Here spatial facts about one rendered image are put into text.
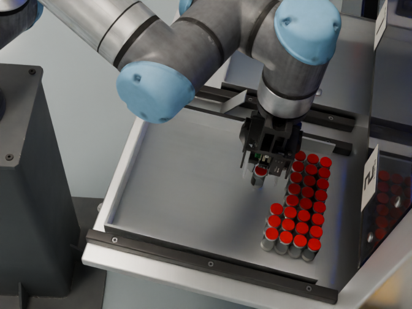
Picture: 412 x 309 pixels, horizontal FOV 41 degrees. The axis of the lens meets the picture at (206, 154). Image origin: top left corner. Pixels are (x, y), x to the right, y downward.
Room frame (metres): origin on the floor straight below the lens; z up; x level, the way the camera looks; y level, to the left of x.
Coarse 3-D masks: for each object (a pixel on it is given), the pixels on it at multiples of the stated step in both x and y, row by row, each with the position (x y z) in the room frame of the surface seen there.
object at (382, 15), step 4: (384, 4) 0.82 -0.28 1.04; (384, 8) 0.81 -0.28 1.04; (380, 12) 0.82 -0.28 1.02; (384, 12) 0.79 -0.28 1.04; (380, 16) 0.81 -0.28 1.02; (384, 16) 0.78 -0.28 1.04; (376, 20) 0.82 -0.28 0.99; (380, 20) 0.80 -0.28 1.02; (384, 20) 0.77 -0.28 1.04; (376, 24) 0.81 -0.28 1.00; (380, 24) 0.79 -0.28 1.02; (384, 24) 0.76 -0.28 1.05; (376, 28) 0.80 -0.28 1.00; (380, 28) 0.77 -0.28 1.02; (384, 28) 0.75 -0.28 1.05; (380, 32) 0.76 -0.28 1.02; (376, 36) 0.77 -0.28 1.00; (380, 36) 0.75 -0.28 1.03; (376, 40) 0.76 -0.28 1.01; (376, 44) 0.75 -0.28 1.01
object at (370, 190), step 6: (372, 156) 0.48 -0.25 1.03; (366, 162) 0.49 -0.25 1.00; (372, 162) 0.47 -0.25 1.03; (366, 168) 0.48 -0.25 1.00; (366, 174) 0.46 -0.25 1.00; (366, 180) 0.45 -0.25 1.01; (372, 180) 0.43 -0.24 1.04; (366, 186) 0.44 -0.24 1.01; (372, 186) 0.42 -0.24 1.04; (366, 192) 0.43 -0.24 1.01; (372, 192) 0.41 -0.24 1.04; (366, 198) 0.42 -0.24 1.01; (366, 204) 0.41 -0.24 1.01
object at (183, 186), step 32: (160, 128) 0.58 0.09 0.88; (192, 128) 0.59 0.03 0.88; (224, 128) 0.60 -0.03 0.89; (128, 160) 0.48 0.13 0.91; (160, 160) 0.51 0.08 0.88; (192, 160) 0.52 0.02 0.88; (224, 160) 0.53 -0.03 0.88; (128, 192) 0.44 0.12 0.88; (160, 192) 0.45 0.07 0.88; (192, 192) 0.46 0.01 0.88; (224, 192) 0.47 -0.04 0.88; (256, 192) 0.48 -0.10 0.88; (128, 224) 0.38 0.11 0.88; (160, 224) 0.39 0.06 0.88; (192, 224) 0.40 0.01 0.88; (224, 224) 0.41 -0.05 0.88; (256, 224) 0.42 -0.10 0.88; (224, 256) 0.34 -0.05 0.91; (256, 256) 0.36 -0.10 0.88; (288, 256) 0.37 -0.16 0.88
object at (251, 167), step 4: (248, 152) 0.49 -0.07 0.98; (248, 156) 0.47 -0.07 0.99; (244, 160) 0.49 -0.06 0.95; (248, 164) 0.46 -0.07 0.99; (252, 164) 0.49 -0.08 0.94; (244, 168) 0.47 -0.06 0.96; (248, 168) 0.49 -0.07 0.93; (252, 168) 0.49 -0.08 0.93; (244, 172) 0.45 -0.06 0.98; (244, 176) 0.45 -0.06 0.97
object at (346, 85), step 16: (352, 32) 0.91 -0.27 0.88; (368, 32) 0.91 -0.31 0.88; (336, 48) 0.85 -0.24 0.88; (352, 48) 0.86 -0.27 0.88; (368, 48) 0.87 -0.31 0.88; (240, 64) 0.77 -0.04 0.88; (256, 64) 0.77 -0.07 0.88; (336, 64) 0.81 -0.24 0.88; (352, 64) 0.81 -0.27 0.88; (368, 64) 0.82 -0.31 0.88; (224, 80) 0.70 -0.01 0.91; (240, 80) 0.72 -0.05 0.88; (256, 80) 0.73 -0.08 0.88; (336, 80) 0.76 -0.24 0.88; (352, 80) 0.77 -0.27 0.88; (368, 80) 0.77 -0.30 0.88; (256, 96) 0.68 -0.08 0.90; (320, 96) 0.71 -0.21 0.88; (336, 96) 0.72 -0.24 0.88; (352, 96) 0.73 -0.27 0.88; (368, 96) 0.73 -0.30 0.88; (336, 112) 0.66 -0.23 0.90; (352, 112) 0.66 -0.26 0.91; (368, 112) 0.69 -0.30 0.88
